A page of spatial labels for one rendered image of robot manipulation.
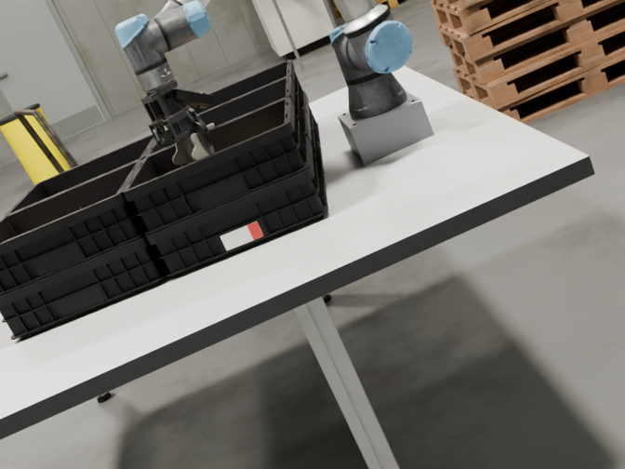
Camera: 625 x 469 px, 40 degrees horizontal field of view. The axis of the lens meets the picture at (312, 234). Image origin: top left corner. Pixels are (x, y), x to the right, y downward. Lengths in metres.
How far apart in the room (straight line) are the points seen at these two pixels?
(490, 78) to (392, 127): 2.20
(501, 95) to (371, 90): 2.18
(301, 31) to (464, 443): 7.50
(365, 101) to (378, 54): 0.20
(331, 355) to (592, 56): 2.93
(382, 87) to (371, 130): 0.11
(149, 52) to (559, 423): 1.29
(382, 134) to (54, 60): 9.51
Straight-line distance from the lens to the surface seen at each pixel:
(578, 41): 4.41
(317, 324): 1.73
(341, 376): 1.78
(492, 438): 2.24
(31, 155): 8.58
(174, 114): 1.90
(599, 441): 2.13
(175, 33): 1.90
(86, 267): 1.99
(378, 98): 2.16
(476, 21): 4.23
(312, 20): 9.40
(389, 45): 2.01
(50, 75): 11.51
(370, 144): 2.15
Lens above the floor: 1.30
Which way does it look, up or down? 19 degrees down
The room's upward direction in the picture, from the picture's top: 24 degrees counter-clockwise
